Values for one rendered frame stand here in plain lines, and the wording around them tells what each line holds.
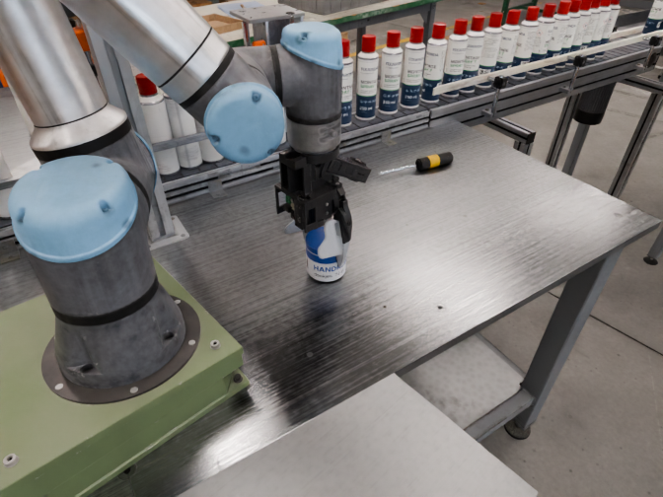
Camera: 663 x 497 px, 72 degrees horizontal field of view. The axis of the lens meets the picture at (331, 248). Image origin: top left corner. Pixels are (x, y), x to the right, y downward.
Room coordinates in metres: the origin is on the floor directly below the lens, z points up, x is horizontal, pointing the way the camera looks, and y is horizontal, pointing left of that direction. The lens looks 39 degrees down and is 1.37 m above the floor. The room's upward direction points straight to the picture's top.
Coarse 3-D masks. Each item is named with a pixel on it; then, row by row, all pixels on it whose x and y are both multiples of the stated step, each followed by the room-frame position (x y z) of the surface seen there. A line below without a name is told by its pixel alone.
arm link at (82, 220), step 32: (64, 160) 0.44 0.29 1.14; (96, 160) 0.45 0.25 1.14; (32, 192) 0.38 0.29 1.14; (64, 192) 0.39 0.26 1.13; (96, 192) 0.39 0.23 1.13; (128, 192) 0.40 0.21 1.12; (32, 224) 0.35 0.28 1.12; (64, 224) 0.35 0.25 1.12; (96, 224) 0.36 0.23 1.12; (128, 224) 0.38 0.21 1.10; (32, 256) 0.35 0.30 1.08; (64, 256) 0.34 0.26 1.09; (96, 256) 0.35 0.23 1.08; (128, 256) 0.37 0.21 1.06; (64, 288) 0.34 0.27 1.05; (96, 288) 0.34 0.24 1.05; (128, 288) 0.36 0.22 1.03
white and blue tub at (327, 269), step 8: (312, 232) 0.63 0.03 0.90; (320, 232) 0.63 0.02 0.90; (312, 240) 0.61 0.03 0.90; (320, 240) 0.61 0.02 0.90; (312, 248) 0.59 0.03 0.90; (312, 256) 0.59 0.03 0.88; (312, 264) 0.59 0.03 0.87; (320, 264) 0.58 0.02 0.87; (328, 264) 0.58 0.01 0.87; (336, 264) 0.58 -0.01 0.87; (344, 264) 0.60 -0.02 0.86; (312, 272) 0.59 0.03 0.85; (320, 272) 0.58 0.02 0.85; (328, 272) 0.58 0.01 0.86; (336, 272) 0.58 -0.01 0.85; (320, 280) 0.58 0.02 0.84; (328, 280) 0.58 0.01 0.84
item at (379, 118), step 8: (376, 112) 1.20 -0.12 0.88; (400, 112) 1.20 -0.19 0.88; (408, 112) 1.20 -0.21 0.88; (416, 112) 1.21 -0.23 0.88; (352, 120) 1.15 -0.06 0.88; (376, 120) 1.15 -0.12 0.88; (384, 120) 1.15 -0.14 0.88; (344, 128) 1.10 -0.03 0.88; (352, 128) 1.10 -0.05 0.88; (360, 128) 1.11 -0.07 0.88; (288, 144) 1.01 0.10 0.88; (224, 160) 0.93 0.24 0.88; (200, 168) 0.90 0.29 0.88; (208, 168) 0.90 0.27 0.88; (216, 168) 0.90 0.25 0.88; (160, 176) 0.86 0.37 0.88; (176, 176) 0.86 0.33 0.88; (184, 176) 0.86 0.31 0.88; (0, 224) 0.69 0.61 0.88; (8, 224) 0.69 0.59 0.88
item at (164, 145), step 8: (184, 136) 0.88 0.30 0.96; (192, 136) 0.88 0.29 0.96; (200, 136) 0.89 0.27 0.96; (152, 144) 0.84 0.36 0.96; (160, 144) 0.84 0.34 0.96; (168, 144) 0.85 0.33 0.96; (176, 144) 0.86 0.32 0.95; (184, 144) 0.87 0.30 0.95; (0, 184) 0.69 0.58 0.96; (8, 184) 0.70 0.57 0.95
